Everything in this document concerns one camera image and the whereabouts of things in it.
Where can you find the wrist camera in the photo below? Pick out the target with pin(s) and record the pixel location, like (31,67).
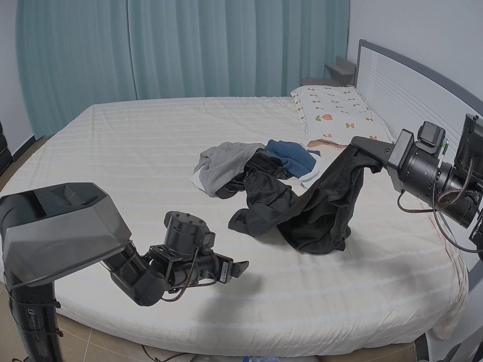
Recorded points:
(206,244)
(431,136)

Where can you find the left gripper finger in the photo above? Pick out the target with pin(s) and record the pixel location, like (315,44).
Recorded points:
(237,267)

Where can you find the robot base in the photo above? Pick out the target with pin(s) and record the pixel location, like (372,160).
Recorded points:
(260,359)

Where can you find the black T-shirt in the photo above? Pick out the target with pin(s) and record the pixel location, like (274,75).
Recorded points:
(313,217)

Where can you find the white printed pillow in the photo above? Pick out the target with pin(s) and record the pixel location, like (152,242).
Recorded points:
(336,111)

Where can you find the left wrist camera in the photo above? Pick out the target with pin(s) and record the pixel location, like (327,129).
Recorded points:
(206,244)

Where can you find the black chest of drawers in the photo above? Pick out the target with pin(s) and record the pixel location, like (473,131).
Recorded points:
(4,149)

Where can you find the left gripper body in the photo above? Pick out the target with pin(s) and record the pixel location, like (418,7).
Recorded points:
(207,272)

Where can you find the bed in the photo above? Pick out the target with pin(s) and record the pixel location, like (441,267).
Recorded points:
(151,164)

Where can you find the blue-green curtain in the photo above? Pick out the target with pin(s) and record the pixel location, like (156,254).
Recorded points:
(234,36)
(75,51)

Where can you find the pile of clothes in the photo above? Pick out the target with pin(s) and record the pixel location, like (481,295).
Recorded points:
(226,160)

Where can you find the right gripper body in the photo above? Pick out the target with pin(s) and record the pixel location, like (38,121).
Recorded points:
(419,172)

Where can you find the grey bedside table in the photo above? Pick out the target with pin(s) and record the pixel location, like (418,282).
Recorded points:
(341,70)

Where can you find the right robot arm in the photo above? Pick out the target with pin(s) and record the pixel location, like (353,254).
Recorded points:
(469,145)

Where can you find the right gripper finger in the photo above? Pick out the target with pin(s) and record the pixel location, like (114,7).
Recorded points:
(377,151)

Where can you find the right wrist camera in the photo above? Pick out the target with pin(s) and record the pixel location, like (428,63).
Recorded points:
(431,136)

